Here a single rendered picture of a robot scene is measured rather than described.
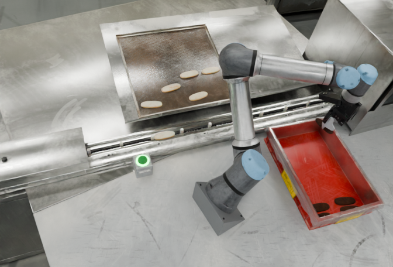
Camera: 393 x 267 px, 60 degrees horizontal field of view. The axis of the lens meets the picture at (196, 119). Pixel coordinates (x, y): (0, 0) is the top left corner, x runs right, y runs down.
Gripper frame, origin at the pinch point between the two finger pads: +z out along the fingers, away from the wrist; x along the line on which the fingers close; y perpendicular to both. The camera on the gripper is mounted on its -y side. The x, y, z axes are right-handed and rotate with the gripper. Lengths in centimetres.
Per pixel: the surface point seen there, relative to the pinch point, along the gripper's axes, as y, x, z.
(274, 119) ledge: -19.1, -8.8, 12.6
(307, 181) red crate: 13.3, -17.0, 16.2
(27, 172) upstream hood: -47, -117, 8
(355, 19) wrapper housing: -24.3, 29.3, -30.8
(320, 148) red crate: 4.0, 1.8, 16.1
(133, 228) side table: -10, -92, 17
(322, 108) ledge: -11.6, 18.9, 12.3
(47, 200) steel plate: -38, -115, 18
